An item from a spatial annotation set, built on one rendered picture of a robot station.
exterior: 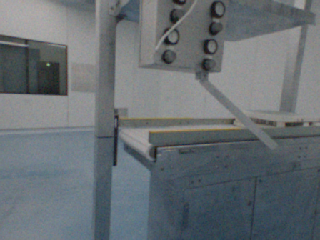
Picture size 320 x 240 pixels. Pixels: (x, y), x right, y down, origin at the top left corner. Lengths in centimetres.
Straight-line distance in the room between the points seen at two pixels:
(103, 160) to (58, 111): 499
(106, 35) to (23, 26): 504
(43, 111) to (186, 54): 532
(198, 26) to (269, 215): 85
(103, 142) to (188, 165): 34
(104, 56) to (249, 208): 82
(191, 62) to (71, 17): 552
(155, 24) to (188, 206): 58
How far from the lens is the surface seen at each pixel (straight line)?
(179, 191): 77
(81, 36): 602
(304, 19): 98
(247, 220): 107
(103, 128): 86
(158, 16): 59
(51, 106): 581
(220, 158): 78
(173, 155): 66
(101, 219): 99
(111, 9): 89
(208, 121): 107
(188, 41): 62
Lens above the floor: 109
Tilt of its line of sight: 7 degrees down
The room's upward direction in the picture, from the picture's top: 3 degrees clockwise
